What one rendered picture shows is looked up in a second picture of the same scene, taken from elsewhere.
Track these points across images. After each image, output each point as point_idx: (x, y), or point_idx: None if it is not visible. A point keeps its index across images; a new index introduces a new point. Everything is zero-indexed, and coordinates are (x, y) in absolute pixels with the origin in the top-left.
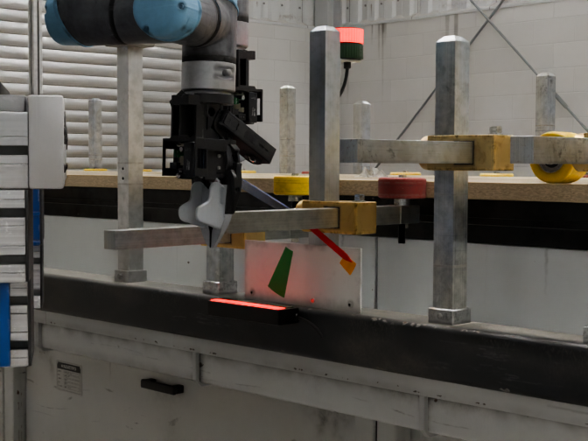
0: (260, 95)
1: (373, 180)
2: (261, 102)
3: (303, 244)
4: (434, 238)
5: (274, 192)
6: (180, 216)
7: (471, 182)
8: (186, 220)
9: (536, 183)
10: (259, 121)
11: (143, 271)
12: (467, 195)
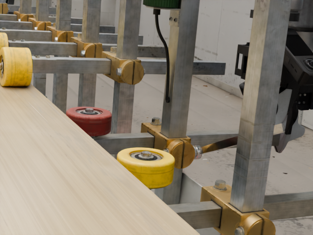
0: (239, 50)
1: (84, 131)
2: (238, 57)
3: (187, 175)
4: (131, 126)
5: (173, 178)
6: (302, 133)
7: (50, 101)
8: (298, 136)
9: (35, 87)
10: (237, 74)
11: None
12: (113, 95)
